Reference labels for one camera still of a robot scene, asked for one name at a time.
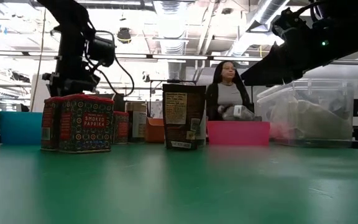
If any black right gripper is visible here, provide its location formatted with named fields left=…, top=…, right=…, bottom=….
left=240, top=7, right=329, bottom=86

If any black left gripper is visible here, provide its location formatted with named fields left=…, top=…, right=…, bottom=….
left=42, top=70, right=101, bottom=97

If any red-lid smoked paprika tin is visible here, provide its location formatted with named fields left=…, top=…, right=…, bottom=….
left=40, top=93, right=116, bottom=154
left=113, top=111, right=131, bottom=145

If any wooden-lid spice jar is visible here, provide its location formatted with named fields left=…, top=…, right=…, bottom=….
left=124, top=101, right=148, bottom=144

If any clear plastic storage container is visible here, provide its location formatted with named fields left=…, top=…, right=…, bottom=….
left=255, top=78, right=356, bottom=148

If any person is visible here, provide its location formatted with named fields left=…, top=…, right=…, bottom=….
left=205, top=60, right=255, bottom=122

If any grey bundle with white label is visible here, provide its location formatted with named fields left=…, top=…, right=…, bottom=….
left=218, top=105, right=256, bottom=122

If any grey crumpled cloth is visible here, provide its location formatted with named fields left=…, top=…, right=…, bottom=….
left=268, top=96, right=352, bottom=141

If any teal plastic bin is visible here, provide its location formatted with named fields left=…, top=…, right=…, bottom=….
left=0, top=111, right=44, bottom=146

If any black hanging ceiling lamp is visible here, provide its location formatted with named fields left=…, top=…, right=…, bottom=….
left=116, top=27, right=132, bottom=45

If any pink plastic bin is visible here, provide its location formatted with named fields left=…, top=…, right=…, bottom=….
left=206, top=121, right=271, bottom=147

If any orange plastic bin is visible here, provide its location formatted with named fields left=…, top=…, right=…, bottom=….
left=145, top=117, right=166, bottom=144

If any green table mat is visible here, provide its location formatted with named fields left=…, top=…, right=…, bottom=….
left=0, top=142, right=358, bottom=224

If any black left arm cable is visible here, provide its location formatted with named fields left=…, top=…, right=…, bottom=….
left=85, top=30, right=135, bottom=97

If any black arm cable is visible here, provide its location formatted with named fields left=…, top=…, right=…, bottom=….
left=293, top=0, right=323, bottom=17
left=85, top=30, right=135, bottom=97

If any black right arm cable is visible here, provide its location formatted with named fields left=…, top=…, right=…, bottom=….
left=293, top=0, right=323, bottom=17

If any silver ventilation duct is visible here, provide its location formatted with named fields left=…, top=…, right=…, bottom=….
left=153, top=0, right=193, bottom=80

